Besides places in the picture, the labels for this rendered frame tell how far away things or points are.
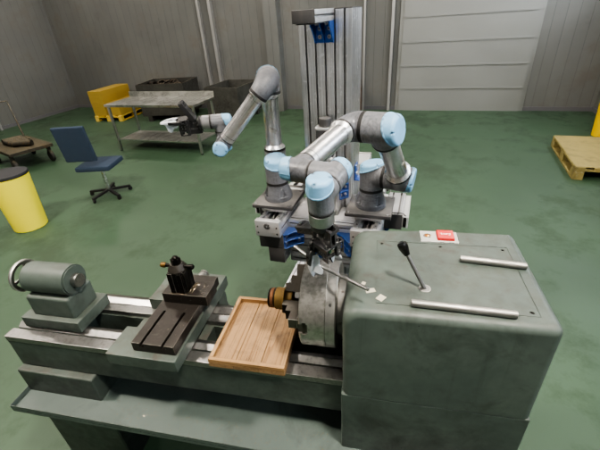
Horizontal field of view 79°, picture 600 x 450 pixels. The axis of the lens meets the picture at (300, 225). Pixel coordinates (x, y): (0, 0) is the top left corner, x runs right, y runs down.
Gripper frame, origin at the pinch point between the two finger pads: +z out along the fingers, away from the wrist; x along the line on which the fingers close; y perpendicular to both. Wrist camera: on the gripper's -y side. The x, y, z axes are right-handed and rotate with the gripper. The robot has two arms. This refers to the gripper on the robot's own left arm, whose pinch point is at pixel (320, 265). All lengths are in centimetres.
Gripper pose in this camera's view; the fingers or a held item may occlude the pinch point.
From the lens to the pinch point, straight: 121.6
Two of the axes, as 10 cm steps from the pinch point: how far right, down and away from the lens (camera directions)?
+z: 1.0, 7.6, 6.5
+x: 7.4, -4.9, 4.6
